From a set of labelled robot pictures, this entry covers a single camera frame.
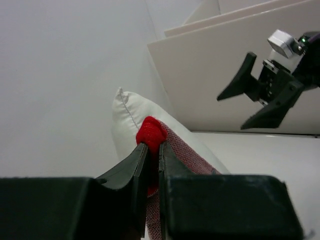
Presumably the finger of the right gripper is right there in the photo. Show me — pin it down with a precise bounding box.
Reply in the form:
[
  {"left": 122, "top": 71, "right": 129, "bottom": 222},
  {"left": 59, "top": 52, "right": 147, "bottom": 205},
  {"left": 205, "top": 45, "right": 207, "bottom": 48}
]
[
  {"left": 217, "top": 52, "right": 262, "bottom": 101},
  {"left": 240, "top": 84, "right": 304, "bottom": 130}
]

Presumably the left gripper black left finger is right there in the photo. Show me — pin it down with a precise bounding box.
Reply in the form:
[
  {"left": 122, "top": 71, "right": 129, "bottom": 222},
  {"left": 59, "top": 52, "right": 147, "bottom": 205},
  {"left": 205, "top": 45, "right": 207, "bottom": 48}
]
[{"left": 0, "top": 143, "right": 148, "bottom": 240}]

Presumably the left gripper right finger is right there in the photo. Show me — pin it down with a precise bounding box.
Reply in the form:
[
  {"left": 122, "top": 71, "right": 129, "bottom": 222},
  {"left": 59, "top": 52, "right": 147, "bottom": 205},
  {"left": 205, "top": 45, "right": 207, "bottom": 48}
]
[{"left": 159, "top": 143, "right": 304, "bottom": 240}]

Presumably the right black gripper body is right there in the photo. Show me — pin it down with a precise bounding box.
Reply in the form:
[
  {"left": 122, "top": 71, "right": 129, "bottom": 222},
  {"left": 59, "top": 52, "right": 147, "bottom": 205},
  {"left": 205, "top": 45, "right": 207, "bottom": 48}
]
[{"left": 253, "top": 31, "right": 320, "bottom": 105}]

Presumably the red patterned pillowcase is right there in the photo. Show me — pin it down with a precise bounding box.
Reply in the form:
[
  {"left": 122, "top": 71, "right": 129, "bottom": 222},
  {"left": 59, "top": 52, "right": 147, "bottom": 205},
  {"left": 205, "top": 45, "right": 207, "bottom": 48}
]
[{"left": 135, "top": 116, "right": 227, "bottom": 240}]

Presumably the white pillow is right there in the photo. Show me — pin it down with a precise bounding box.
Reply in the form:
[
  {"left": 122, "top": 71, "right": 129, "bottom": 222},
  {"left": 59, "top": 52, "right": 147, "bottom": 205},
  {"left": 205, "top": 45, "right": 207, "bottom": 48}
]
[{"left": 111, "top": 88, "right": 230, "bottom": 174}]

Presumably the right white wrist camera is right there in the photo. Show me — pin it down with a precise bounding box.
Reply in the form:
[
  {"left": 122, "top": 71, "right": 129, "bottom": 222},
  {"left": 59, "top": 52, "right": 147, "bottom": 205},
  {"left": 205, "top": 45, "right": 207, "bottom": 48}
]
[{"left": 267, "top": 29, "right": 302, "bottom": 73}]

